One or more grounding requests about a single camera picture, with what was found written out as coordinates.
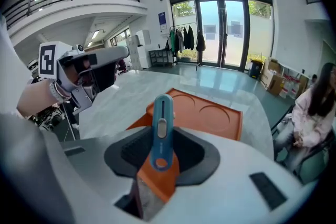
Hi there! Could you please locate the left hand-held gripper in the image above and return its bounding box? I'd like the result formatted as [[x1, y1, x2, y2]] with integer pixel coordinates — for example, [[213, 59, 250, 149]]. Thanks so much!
[[38, 40, 131, 116]]

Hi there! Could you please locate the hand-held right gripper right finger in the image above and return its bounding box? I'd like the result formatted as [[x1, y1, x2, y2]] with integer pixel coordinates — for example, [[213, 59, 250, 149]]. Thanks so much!
[[172, 126, 221, 187]]

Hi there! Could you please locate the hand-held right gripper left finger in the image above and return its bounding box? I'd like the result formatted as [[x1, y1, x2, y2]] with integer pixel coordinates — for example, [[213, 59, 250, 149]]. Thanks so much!
[[103, 126, 154, 179]]

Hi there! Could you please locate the orange box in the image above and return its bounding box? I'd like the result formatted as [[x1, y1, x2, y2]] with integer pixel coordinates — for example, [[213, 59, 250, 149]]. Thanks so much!
[[125, 87, 244, 142]]

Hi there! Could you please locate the blue utility knife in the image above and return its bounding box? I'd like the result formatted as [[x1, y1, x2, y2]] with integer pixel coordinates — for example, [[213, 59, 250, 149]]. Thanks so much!
[[150, 93, 176, 172]]

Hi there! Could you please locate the person's left forearm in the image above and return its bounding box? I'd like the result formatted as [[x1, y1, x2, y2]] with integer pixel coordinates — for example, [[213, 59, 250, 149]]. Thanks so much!
[[16, 78, 57, 119]]

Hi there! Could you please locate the large cardboard box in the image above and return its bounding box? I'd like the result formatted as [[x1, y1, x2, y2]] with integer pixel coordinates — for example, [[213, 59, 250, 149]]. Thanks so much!
[[260, 58, 287, 97]]

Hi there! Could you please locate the person's left hand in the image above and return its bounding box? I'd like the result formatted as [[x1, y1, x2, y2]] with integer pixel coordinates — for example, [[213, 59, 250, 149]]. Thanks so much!
[[62, 59, 91, 87]]

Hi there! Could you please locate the stack of white boxes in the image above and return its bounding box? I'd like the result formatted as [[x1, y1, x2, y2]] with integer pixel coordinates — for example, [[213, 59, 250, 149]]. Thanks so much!
[[125, 29, 152, 71]]

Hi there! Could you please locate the low metal shelf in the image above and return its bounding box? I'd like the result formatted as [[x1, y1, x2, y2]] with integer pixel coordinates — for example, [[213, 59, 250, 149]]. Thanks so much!
[[148, 48, 172, 68]]

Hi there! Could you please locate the green hanging garment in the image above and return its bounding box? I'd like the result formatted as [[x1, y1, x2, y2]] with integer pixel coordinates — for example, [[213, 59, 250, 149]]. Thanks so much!
[[169, 30, 176, 52]]

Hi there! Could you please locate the grey hanging garment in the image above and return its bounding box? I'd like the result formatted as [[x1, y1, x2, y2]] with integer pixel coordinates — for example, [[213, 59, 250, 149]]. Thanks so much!
[[175, 30, 185, 54]]

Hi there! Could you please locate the person's white sleeve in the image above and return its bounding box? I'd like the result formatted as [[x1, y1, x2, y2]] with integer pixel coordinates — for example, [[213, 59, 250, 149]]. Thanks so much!
[[0, 15, 34, 115]]

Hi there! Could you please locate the black hanging jacket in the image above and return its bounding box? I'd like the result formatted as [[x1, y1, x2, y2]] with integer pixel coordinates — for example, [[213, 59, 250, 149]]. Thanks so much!
[[183, 25, 195, 51]]

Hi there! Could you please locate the metal clothes rack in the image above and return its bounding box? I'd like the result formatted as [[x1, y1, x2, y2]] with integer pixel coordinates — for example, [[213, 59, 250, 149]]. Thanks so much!
[[167, 22, 208, 71]]

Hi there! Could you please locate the dark hanging coat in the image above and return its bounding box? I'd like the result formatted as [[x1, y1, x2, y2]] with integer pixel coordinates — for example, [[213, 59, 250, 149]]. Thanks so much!
[[195, 33, 206, 52]]

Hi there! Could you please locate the bin with yellow lid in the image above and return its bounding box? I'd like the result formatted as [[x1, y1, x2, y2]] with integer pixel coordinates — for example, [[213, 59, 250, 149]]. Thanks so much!
[[248, 58, 264, 79]]

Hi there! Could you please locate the cluster of clear water bottles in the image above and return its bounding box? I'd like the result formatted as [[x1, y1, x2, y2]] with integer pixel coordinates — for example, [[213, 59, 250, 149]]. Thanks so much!
[[279, 75, 301, 100]]

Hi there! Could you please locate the dark office chair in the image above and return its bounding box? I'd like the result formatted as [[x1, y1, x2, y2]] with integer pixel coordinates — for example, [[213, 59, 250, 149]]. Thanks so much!
[[270, 104, 336, 185]]

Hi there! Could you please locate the glass double door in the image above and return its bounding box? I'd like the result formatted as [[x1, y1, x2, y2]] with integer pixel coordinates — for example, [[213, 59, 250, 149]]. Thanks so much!
[[196, 0, 249, 71]]

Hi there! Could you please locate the beaded wrist bracelet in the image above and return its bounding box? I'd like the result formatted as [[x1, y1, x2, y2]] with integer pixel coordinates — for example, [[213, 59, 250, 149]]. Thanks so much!
[[49, 80, 71, 104]]

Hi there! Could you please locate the blue wall poster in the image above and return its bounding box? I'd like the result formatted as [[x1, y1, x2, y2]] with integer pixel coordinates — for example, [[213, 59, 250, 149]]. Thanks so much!
[[158, 11, 168, 33]]

